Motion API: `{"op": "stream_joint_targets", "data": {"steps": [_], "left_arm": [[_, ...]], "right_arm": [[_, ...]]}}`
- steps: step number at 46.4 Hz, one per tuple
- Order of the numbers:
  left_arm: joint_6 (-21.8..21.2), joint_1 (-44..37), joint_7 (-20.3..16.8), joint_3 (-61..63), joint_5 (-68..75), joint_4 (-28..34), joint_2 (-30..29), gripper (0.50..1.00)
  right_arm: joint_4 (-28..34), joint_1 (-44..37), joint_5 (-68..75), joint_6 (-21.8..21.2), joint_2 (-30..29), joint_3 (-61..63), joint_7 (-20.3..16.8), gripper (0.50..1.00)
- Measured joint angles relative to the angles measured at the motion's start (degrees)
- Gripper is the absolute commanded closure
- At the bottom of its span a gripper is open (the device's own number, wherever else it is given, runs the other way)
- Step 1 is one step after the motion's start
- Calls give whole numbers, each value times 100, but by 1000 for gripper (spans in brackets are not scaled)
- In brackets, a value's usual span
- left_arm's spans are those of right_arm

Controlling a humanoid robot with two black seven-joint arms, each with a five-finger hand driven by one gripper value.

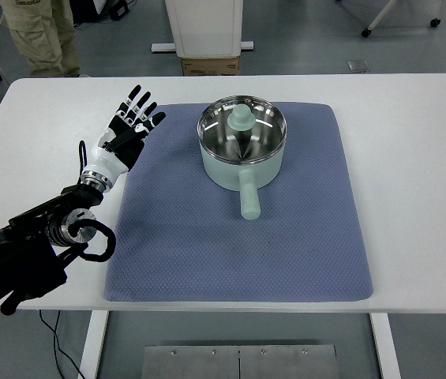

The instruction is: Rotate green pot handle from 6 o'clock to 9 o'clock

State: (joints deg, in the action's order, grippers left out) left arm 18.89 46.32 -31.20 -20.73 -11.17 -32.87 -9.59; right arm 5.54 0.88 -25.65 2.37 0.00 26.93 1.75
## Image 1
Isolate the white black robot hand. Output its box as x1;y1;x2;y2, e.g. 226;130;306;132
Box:
80;85;166;193

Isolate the green pot with handle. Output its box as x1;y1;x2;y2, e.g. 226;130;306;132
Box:
197;96;287;220

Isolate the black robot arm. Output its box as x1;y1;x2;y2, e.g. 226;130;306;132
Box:
0;184;103;315

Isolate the cardboard box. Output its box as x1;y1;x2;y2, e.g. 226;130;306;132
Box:
182;56;240;77

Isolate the glass lid with green knob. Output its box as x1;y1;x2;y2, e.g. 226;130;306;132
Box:
197;96;287;164

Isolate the person in khaki trousers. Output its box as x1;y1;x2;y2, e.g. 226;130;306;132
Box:
0;0;80;78

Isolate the blue quilted mat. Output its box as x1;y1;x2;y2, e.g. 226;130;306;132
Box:
104;103;373;302

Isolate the white table leg left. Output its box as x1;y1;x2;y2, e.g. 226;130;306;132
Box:
77;310;110;379

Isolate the white table leg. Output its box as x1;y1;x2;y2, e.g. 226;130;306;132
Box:
369;313;402;379
77;310;110;379

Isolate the grey floor socket plate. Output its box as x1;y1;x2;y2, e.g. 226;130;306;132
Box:
347;59;370;73

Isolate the white table leg right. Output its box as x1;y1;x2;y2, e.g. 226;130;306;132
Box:
369;313;402;379

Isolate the rolling chair base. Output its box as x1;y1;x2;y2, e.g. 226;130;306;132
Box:
360;1;446;39

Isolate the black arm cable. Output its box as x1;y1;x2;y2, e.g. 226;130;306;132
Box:
70;140;117;263

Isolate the black floor cable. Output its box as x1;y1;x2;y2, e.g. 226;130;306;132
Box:
39;310;85;379

